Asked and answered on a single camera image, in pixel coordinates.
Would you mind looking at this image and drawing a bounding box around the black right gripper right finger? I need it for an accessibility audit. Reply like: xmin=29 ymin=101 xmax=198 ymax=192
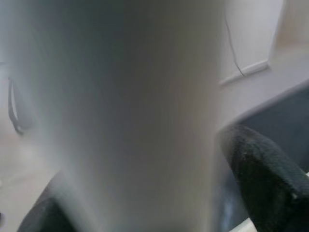
xmin=217 ymin=124 xmax=309 ymax=232

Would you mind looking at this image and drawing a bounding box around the white plastic children table top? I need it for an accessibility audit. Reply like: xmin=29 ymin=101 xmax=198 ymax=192
xmin=230 ymin=216 xmax=256 ymax=232

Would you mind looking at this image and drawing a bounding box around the black wall cable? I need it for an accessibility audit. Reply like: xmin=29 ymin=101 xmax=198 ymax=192
xmin=224 ymin=12 xmax=249 ymax=77

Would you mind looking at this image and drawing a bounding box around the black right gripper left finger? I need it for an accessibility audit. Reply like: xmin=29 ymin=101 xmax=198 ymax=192
xmin=16 ymin=169 xmax=80 ymax=232

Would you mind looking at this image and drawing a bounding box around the white plastic table leg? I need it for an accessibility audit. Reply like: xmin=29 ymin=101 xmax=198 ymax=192
xmin=7 ymin=0 xmax=232 ymax=232

